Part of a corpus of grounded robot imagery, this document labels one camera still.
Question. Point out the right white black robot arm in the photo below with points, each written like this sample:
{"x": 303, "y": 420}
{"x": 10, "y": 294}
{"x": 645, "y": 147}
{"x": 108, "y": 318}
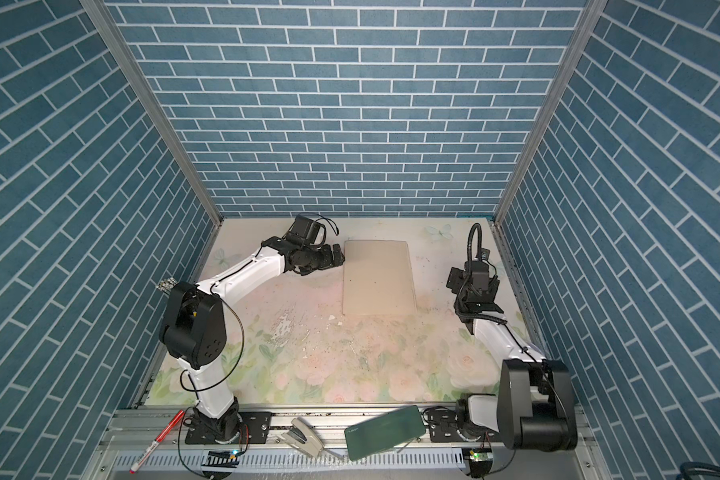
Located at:
{"x": 535, "y": 406}

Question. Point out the grey stapler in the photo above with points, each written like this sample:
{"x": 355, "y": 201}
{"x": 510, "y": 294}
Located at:
{"x": 303, "y": 438}

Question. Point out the coloured pens bundle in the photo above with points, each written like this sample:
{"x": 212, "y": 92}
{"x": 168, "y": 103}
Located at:
{"x": 166, "y": 285}

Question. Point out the beige cardboard folder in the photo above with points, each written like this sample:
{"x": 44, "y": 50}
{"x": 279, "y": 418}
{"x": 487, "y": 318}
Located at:
{"x": 378, "y": 279}

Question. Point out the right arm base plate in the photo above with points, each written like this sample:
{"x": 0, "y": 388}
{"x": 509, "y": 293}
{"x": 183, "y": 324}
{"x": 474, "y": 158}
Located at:
{"x": 445, "y": 425}

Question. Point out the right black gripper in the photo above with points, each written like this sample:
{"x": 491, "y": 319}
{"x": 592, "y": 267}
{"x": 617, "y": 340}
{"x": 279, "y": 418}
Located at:
{"x": 457, "y": 279}

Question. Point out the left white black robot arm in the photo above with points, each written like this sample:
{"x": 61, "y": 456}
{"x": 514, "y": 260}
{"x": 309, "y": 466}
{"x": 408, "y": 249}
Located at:
{"x": 193, "y": 328}

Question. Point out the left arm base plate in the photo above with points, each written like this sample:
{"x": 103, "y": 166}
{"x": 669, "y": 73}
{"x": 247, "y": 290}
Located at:
{"x": 251, "y": 427}

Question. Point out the red marker pen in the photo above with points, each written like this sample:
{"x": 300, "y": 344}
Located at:
{"x": 176, "y": 421}

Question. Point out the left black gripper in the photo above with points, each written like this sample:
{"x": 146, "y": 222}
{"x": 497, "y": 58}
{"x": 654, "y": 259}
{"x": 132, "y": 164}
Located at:
{"x": 327, "y": 258}

